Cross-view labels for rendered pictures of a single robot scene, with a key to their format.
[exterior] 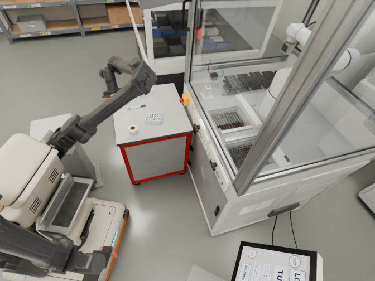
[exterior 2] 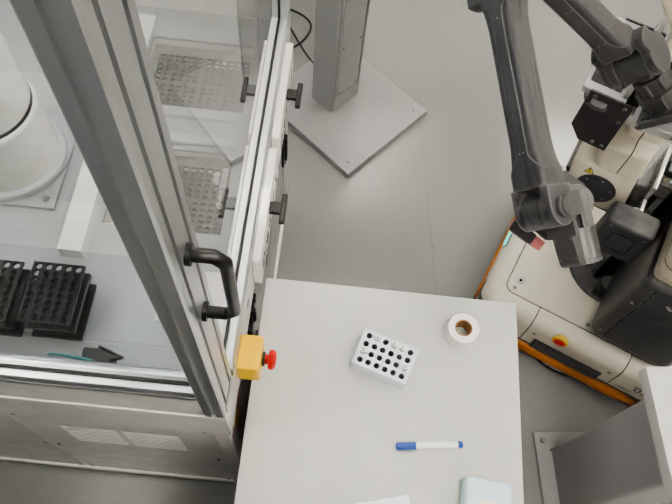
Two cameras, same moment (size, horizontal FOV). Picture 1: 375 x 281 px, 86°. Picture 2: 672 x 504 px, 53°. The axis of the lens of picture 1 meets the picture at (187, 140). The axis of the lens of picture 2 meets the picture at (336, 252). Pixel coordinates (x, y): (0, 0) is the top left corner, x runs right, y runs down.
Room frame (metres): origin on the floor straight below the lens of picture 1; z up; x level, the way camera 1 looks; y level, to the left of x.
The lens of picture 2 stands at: (1.60, 0.31, 2.19)
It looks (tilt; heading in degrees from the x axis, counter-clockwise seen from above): 63 degrees down; 199
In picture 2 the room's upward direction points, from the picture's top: 8 degrees clockwise
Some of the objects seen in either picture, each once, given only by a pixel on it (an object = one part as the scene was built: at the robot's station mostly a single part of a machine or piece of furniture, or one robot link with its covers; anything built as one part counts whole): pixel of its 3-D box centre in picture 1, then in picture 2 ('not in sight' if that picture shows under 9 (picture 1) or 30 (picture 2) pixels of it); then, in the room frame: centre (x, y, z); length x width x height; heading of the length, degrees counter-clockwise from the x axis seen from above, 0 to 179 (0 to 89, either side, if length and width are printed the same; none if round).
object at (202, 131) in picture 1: (200, 129); (265, 214); (0.96, -0.08, 0.87); 0.29 x 0.02 x 0.11; 21
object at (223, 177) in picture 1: (217, 166); (282, 102); (0.66, -0.20, 0.87); 0.29 x 0.02 x 0.11; 21
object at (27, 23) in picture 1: (32, 23); not in sight; (3.69, 3.02, 0.22); 0.40 x 0.30 x 0.17; 117
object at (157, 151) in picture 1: (152, 137); (366, 457); (1.23, 0.35, 0.38); 0.62 x 0.58 x 0.76; 21
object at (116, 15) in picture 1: (118, 13); not in sight; (4.40, 1.66, 0.28); 0.41 x 0.32 x 0.28; 117
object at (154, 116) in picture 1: (153, 118); (384, 358); (1.10, 0.29, 0.78); 0.12 x 0.08 x 0.04; 94
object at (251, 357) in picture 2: (185, 99); (252, 357); (1.26, 0.05, 0.88); 0.07 x 0.05 x 0.07; 21
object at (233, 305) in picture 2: (186, 15); (216, 287); (1.35, 0.09, 1.45); 0.05 x 0.03 x 0.19; 111
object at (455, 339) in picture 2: (133, 129); (461, 331); (0.97, 0.41, 0.78); 0.07 x 0.07 x 0.04
